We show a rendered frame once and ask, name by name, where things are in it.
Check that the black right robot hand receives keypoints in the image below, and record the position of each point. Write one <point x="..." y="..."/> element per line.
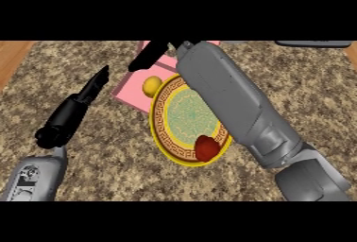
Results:
<point x="149" y="55"/>

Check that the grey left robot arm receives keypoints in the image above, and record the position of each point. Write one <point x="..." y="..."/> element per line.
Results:
<point x="34" y="178"/>

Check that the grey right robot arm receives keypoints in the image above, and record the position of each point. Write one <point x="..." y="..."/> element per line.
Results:
<point x="251" y="116"/>

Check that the yellow lemon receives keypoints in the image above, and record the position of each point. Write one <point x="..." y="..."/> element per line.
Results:
<point x="150" y="86"/>

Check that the pink cardboard box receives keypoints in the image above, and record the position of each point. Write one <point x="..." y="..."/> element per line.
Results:
<point x="137" y="88"/>

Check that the yellow rimmed patterned plate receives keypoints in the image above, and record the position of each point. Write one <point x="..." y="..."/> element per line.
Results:
<point x="187" y="121"/>

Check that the dark red apple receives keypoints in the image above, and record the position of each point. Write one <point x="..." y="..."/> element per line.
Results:
<point x="206" y="148"/>

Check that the dark grey appliance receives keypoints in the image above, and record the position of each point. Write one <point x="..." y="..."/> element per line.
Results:
<point x="311" y="43"/>

